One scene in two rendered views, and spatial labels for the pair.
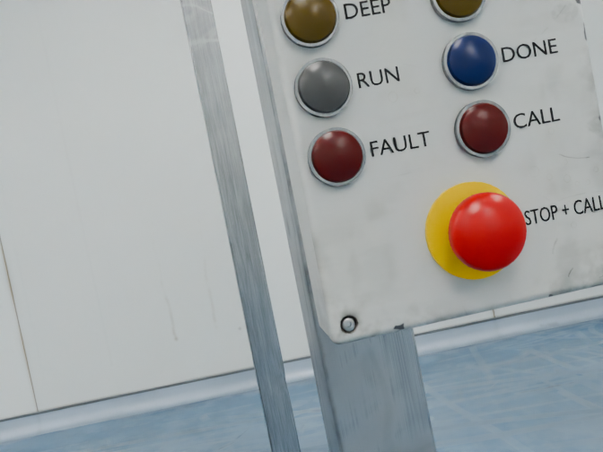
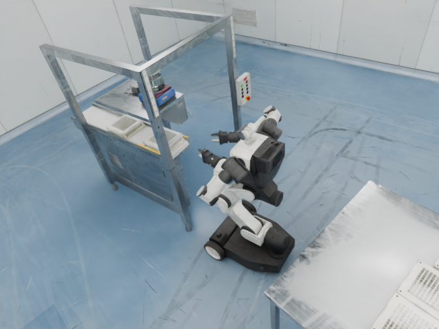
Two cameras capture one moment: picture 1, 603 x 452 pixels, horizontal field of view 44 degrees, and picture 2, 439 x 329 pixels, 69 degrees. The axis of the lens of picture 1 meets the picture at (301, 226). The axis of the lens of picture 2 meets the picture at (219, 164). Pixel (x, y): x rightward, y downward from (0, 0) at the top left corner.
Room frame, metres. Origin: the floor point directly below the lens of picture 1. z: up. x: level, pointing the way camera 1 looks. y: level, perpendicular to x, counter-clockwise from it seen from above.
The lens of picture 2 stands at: (-1.36, 1.89, 2.50)
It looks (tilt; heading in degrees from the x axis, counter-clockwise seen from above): 42 degrees down; 319
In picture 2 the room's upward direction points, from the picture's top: 9 degrees counter-clockwise
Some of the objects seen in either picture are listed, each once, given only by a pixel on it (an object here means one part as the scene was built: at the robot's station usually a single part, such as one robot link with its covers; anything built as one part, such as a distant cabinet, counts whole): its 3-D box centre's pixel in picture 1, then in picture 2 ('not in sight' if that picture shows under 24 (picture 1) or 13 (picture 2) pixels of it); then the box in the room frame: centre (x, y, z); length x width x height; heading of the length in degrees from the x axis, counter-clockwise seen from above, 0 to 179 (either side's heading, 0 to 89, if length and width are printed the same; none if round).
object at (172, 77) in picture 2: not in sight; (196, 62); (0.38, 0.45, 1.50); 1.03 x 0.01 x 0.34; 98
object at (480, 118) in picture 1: (484, 128); not in sight; (0.39, -0.10, 0.96); 0.03 x 0.01 x 0.03; 98
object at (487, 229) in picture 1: (477, 230); not in sight; (0.39, -0.09, 0.91); 0.04 x 0.04 x 0.04; 8
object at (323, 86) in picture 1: (324, 86); not in sight; (0.38, -0.02, 1.00); 0.03 x 0.01 x 0.03; 98
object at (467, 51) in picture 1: (471, 60); not in sight; (0.39, -0.10, 1.00); 0.03 x 0.01 x 0.03; 98
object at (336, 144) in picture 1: (336, 156); not in sight; (0.38, -0.02, 0.96); 0.03 x 0.01 x 0.03; 98
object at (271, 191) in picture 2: not in sight; (262, 189); (-0.38, 0.68, 0.81); 0.28 x 0.13 x 0.18; 8
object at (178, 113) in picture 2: not in sight; (172, 108); (0.53, 0.66, 1.17); 0.22 x 0.11 x 0.20; 8
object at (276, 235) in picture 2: not in sight; (253, 234); (-0.27, 0.70, 0.19); 0.64 x 0.52 x 0.33; 8
